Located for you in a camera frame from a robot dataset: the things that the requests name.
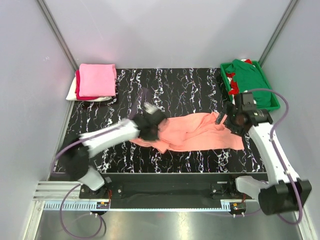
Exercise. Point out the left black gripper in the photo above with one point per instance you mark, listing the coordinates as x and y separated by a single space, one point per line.
154 138

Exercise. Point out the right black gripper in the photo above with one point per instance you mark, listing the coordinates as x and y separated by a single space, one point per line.
229 108

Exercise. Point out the salmon pink t shirt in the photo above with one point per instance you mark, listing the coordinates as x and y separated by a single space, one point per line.
193 132

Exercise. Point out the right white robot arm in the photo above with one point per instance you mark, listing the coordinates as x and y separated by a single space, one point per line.
284 190

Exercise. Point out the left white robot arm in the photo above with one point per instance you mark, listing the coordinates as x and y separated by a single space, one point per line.
75 157

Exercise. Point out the red and white shirt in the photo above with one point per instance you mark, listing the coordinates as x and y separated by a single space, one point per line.
230 74

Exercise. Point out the green t shirt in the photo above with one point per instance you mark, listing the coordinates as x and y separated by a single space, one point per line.
248 77

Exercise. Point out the green plastic bin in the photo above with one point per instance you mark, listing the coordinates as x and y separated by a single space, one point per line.
274 101

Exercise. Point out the light pink folded shirt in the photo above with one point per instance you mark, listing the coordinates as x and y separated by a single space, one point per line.
97 80

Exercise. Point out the white folded shirt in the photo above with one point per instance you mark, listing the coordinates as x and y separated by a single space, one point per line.
71 96

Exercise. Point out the right circuit board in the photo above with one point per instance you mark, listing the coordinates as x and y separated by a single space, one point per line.
238 205

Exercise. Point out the circuit board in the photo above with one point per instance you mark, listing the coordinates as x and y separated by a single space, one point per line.
102 205
238 205

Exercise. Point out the left circuit board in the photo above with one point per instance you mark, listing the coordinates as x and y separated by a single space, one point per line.
102 205

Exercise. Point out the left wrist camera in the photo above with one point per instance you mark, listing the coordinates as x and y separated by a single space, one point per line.
150 108

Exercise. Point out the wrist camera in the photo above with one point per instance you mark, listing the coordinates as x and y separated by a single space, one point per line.
245 102
150 108

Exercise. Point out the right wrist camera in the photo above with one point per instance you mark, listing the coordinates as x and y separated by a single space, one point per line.
245 102

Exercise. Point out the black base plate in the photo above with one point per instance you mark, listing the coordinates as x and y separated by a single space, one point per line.
125 185

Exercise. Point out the aluminium frame rail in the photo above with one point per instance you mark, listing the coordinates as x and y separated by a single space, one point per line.
65 196

